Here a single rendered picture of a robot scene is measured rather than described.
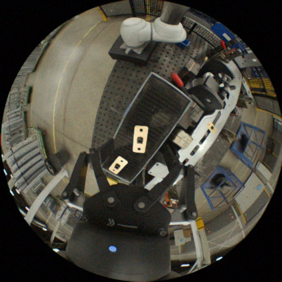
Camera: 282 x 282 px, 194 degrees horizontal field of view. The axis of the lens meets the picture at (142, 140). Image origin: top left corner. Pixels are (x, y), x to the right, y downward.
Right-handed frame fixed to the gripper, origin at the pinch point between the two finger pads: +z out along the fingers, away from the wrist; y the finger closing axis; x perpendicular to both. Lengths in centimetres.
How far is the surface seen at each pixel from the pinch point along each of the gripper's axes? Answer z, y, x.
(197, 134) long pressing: 21.8, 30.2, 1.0
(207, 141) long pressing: 21.8, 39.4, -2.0
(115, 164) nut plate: 5.5, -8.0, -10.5
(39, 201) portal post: -38, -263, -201
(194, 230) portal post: 10, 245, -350
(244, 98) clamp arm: 18, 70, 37
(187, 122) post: 12.1, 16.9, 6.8
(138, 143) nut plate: 4.6, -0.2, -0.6
